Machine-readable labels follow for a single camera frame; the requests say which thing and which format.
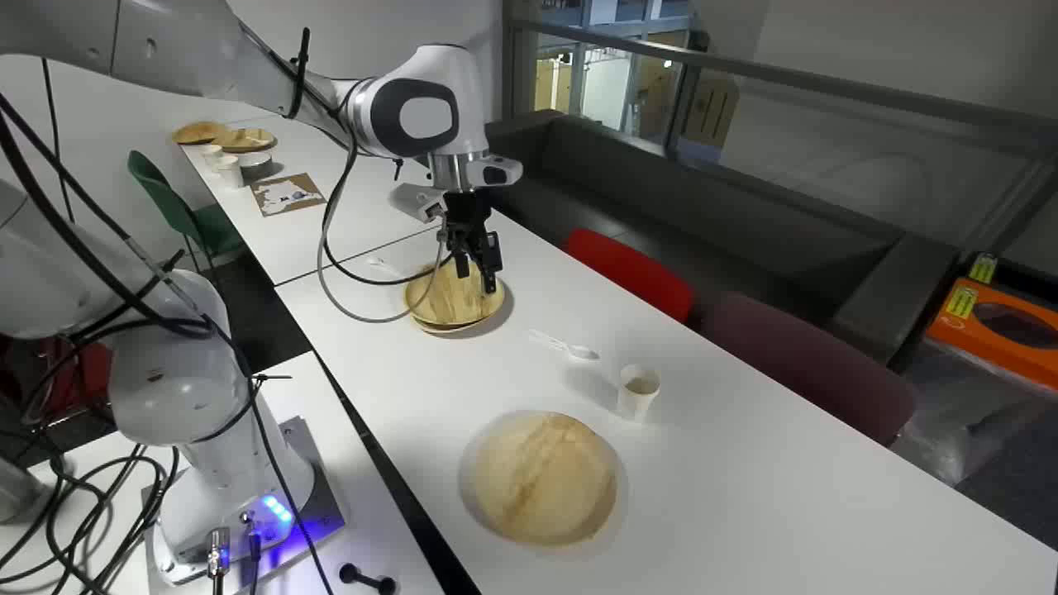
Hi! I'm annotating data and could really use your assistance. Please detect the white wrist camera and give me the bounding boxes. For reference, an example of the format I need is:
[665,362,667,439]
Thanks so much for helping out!
[477,152,526,191]

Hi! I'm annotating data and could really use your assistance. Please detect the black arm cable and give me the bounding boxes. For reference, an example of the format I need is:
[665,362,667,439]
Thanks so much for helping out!
[282,25,456,331]

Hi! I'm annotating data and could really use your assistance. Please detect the small black dumbbell-shaped object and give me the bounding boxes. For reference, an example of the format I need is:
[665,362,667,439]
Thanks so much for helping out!
[338,558,399,595]

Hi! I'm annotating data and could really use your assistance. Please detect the black cable bundle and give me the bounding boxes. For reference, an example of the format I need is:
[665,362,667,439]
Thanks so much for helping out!
[0,92,341,595]

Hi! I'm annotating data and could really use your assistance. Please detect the dark grey bench sofa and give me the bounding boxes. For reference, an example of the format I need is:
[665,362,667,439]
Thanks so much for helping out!
[483,104,961,371]

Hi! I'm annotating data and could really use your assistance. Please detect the small white bowl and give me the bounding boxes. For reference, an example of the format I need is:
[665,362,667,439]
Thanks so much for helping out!
[234,148,276,184]

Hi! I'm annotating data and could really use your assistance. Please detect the pale palm leaf plate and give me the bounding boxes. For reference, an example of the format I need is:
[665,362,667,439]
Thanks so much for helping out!
[456,411,629,548]

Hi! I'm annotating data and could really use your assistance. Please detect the green chair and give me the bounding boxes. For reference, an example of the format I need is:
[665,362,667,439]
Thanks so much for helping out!
[126,146,246,274]

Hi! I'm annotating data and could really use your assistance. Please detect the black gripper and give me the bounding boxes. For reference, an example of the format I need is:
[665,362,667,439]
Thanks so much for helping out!
[440,184,510,298]

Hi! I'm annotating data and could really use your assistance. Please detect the brown printed booklet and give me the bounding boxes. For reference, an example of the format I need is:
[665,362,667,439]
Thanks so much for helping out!
[246,168,330,220]

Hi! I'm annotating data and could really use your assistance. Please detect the small white paper cup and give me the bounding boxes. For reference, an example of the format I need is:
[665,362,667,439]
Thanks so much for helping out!
[613,362,665,424]

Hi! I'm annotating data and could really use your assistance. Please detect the red chair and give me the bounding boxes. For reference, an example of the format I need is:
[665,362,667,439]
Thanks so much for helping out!
[563,224,700,325]

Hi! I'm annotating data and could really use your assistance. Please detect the maroon chair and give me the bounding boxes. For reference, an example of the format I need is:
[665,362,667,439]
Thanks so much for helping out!
[697,292,919,450]

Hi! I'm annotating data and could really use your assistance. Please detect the glass railing panel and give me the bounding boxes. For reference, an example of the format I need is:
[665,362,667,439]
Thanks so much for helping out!
[503,11,1058,274]

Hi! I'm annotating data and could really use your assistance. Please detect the brown wooden plate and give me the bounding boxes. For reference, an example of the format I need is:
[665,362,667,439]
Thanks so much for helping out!
[216,124,282,159]
[168,116,234,148]

